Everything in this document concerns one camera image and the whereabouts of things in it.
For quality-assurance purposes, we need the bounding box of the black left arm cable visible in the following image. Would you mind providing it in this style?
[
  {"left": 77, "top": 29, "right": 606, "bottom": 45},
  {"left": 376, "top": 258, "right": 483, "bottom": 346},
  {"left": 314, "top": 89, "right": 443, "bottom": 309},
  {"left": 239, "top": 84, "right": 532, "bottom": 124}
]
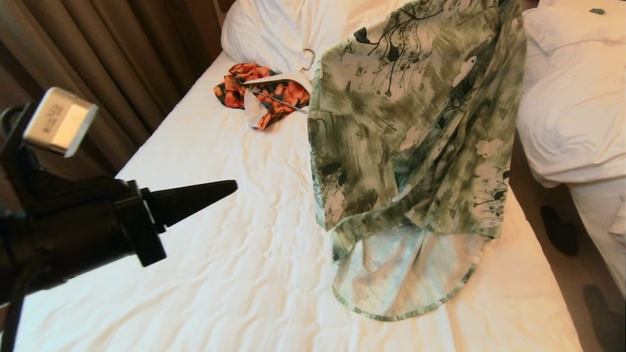
[{"left": 0, "top": 274, "right": 30, "bottom": 352}]

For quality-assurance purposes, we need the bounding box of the white duvet bed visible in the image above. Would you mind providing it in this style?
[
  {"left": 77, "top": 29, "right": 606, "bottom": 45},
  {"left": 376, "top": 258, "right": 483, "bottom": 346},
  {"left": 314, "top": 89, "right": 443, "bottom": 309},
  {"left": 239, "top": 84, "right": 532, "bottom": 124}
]
[{"left": 516, "top": 0, "right": 626, "bottom": 294}]

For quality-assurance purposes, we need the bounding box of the green floral short-sleeve shirt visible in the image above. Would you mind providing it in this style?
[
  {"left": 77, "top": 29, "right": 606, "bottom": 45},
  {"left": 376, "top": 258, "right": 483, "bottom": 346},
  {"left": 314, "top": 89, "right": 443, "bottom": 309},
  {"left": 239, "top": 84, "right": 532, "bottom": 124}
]
[{"left": 308, "top": 0, "right": 528, "bottom": 322}]

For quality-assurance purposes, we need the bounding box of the white hanger with metal hook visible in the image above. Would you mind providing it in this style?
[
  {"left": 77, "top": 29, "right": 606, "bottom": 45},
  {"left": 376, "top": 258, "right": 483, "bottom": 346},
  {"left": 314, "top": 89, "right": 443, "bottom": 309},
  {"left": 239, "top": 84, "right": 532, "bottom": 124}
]
[{"left": 243, "top": 48, "right": 318, "bottom": 128}]

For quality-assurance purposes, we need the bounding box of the brown curtain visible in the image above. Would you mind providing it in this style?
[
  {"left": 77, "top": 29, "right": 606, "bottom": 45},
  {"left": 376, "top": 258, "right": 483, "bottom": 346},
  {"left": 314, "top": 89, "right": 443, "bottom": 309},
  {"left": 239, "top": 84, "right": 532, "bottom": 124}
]
[{"left": 0, "top": 0, "right": 221, "bottom": 255}]

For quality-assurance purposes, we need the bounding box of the orange floral garment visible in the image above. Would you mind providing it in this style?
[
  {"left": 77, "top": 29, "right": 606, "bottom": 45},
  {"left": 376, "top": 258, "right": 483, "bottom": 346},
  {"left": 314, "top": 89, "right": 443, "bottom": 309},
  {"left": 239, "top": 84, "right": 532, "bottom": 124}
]
[{"left": 214, "top": 63, "right": 312, "bottom": 131}]

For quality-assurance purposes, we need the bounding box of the white sheeted bed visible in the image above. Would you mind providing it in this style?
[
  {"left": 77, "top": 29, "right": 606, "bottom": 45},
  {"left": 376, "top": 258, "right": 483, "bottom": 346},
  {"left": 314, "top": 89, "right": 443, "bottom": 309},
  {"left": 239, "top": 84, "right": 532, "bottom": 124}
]
[{"left": 0, "top": 51, "right": 582, "bottom": 352}]

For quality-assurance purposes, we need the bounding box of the white pillow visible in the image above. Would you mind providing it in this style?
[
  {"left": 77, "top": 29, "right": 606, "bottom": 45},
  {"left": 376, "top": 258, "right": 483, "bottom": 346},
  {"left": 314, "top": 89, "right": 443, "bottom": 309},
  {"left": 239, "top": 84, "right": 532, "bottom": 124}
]
[{"left": 222, "top": 0, "right": 416, "bottom": 81}]

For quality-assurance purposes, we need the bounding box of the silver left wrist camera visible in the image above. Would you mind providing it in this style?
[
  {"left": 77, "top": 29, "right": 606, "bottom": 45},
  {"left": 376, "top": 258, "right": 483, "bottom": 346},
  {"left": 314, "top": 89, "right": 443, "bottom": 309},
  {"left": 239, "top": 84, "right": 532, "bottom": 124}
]
[{"left": 23, "top": 87, "right": 98, "bottom": 158}]

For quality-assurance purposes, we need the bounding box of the black slipper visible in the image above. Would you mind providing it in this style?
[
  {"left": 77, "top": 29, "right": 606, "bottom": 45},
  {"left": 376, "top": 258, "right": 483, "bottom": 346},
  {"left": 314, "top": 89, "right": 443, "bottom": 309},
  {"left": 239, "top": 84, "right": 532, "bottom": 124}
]
[{"left": 540, "top": 205, "right": 579, "bottom": 256}]

